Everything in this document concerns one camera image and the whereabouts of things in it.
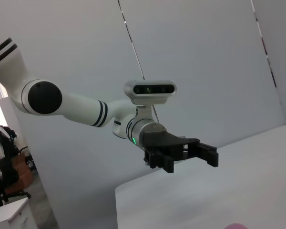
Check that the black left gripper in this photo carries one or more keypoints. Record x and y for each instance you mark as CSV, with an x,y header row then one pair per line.
x,y
166,140

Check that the pink peach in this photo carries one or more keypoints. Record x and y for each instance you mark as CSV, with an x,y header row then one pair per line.
x,y
234,226

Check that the brown cardboard box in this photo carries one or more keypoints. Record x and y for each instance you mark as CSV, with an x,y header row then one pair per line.
x,y
23,171

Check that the black office chair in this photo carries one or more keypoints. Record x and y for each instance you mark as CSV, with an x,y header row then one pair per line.
x,y
7,152

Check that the white cabinet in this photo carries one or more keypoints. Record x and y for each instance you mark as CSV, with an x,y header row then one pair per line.
x,y
7,214

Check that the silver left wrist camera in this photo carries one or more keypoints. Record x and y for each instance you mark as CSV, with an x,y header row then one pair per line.
x,y
152,89

